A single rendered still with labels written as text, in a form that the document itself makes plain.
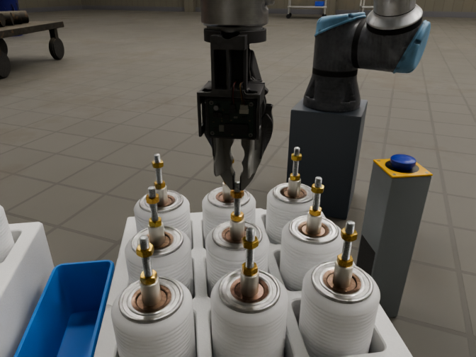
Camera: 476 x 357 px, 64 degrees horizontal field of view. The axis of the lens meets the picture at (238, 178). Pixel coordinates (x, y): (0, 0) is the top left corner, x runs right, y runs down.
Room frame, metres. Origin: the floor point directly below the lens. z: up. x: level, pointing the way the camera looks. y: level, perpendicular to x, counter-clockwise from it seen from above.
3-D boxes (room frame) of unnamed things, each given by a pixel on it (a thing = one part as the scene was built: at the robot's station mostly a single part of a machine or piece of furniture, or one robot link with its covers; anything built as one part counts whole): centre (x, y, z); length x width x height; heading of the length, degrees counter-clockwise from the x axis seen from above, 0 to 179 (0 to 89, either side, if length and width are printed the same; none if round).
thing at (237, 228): (0.48, 0.00, 0.26); 0.02 x 0.02 x 0.03
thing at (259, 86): (0.46, 0.00, 0.48); 0.09 x 0.08 x 0.12; 171
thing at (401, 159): (0.59, -0.28, 0.32); 0.04 x 0.04 x 0.02
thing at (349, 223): (0.38, -0.13, 0.30); 0.01 x 0.01 x 0.08
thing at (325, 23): (1.03, -0.26, 0.47); 0.13 x 0.12 x 0.14; 53
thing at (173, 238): (0.46, 0.12, 0.25); 0.08 x 0.08 x 0.01
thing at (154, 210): (0.46, 0.12, 0.30); 0.01 x 0.01 x 0.08
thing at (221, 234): (0.48, 0.00, 0.25); 0.08 x 0.08 x 0.01
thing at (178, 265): (0.46, 0.12, 0.16); 0.10 x 0.10 x 0.18
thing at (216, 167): (0.46, 0.02, 0.38); 0.06 x 0.03 x 0.09; 171
